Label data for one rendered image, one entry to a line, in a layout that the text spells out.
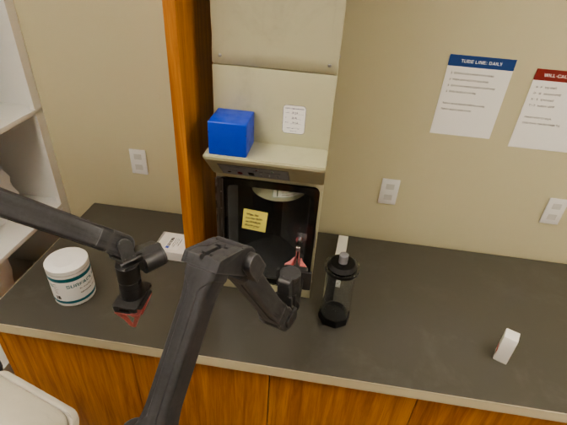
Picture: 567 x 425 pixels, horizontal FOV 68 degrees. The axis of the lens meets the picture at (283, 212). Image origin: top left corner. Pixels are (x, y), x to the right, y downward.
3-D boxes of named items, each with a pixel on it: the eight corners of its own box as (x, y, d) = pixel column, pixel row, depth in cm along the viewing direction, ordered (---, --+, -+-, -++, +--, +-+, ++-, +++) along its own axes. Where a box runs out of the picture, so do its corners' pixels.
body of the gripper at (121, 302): (152, 287, 115) (149, 266, 111) (137, 314, 107) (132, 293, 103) (129, 283, 116) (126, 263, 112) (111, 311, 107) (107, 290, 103)
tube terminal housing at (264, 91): (235, 243, 171) (234, 42, 128) (315, 253, 168) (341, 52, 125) (219, 285, 150) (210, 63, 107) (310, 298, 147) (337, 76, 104)
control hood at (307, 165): (214, 168, 124) (213, 137, 118) (325, 181, 121) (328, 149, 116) (202, 187, 114) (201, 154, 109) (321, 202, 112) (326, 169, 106)
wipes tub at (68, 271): (68, 277, 149) (58, 244, 141) (103, 282, 148) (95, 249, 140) (45, 303, 138) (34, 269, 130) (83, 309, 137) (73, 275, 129)
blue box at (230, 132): (218, 138, 118) (218, 107, 113) (254, 142, 117) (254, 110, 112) (208, 153, 109) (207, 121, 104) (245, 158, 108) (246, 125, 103)
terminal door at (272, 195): (221, 276, 147) (218, 174, 125) (308, 288, 144) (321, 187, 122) (220, 277, 146) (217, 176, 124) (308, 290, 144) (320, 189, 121)
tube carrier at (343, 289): (323, 298, 146) (330, 250, 134) (353, 308, 143) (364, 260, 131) (313, 320, 138) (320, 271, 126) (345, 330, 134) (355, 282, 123)
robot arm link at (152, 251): (100, 238, 105) (116, 242, 99) (142, 220, 112) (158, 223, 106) (117, 280, 109) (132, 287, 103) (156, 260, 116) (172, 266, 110)
